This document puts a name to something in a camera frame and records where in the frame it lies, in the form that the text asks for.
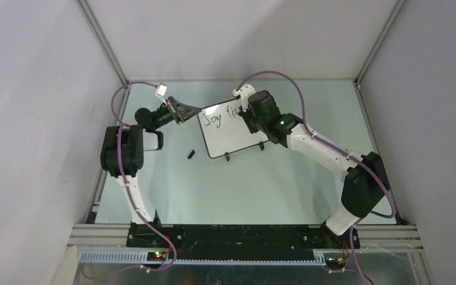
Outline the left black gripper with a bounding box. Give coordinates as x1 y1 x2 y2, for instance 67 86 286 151
153 96 201 131

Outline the black framed whiteboard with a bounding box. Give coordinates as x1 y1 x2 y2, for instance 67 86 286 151
197 100 268 159

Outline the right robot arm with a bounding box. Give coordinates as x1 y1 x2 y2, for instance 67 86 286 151
233 85 392 248

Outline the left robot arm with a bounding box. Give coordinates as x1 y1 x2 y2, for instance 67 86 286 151
100 96 201 225

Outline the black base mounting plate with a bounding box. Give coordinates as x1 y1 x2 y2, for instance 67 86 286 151
126 223 360 262

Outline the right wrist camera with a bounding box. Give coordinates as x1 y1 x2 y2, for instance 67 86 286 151
232 84 257 112

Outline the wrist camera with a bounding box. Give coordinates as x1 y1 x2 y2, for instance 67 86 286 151
232 84 257 112
155 83 167 98

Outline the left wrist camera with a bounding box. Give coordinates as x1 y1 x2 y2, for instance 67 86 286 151
155 83 167 98

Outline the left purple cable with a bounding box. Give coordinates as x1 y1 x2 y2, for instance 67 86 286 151
110 81 178 274

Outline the aluminium frame rail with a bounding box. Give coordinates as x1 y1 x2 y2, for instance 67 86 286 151
68 224 423 266

